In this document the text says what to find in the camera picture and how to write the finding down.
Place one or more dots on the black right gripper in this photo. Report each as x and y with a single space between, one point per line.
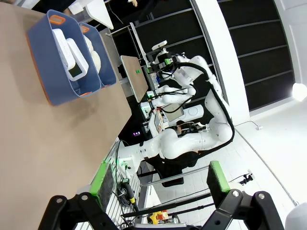
163 68

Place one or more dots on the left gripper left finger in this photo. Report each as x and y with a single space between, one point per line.
103 184

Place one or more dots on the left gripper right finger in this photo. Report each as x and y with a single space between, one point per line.
217 184

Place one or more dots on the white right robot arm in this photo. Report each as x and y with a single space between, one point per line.
172 143

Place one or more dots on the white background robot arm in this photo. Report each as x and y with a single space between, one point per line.
170 97

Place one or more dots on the person's right hand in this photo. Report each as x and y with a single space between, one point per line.
133 3

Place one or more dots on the wooden background table top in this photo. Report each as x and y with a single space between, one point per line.
133 79

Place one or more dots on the black tripod legs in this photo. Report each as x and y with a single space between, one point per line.
172 203

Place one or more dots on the white tablet with screen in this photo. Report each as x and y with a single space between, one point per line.
175 114

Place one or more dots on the white pillar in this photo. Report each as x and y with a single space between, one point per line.
220 60

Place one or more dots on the yellow red tool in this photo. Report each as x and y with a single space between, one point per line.
157 216

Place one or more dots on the white board panel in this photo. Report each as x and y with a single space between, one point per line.
98 12

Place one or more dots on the white rounded object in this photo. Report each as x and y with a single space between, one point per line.
297 216

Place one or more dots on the small black camera on stand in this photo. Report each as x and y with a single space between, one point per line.
247 177

